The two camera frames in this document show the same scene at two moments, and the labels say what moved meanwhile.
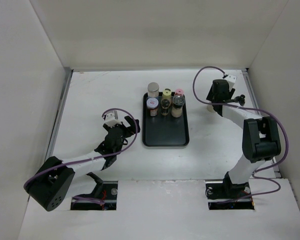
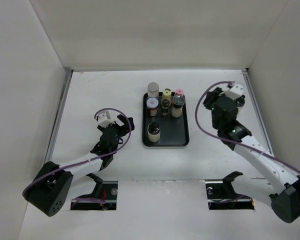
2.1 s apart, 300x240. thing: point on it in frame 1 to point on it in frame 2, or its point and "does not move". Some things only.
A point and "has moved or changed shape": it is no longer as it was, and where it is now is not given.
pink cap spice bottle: [179, 91] does not move
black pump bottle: [210, 108] has moved or changed shape
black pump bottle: [241, 100] does not move
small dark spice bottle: [165, 105] does not move
